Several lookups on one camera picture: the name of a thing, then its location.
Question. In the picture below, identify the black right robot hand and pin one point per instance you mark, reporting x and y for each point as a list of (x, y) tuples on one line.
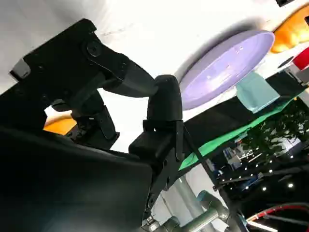
[(72, 181)]

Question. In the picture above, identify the pale green mug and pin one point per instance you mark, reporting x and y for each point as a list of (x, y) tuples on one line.
[(258, 94)]

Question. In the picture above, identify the orange and white bread roll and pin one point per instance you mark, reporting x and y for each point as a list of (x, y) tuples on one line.
[(59, 125), (293, 33)]

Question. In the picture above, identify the green potted plant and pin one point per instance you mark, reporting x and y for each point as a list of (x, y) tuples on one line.
[(280, 125)]

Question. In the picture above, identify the red box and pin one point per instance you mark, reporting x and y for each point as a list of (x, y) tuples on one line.
[(302, 60)]

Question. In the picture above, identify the lilac plate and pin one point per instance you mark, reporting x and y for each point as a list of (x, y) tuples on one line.
[(224, 70)]

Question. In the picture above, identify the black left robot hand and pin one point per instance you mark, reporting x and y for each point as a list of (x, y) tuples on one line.
[(282, 2)]

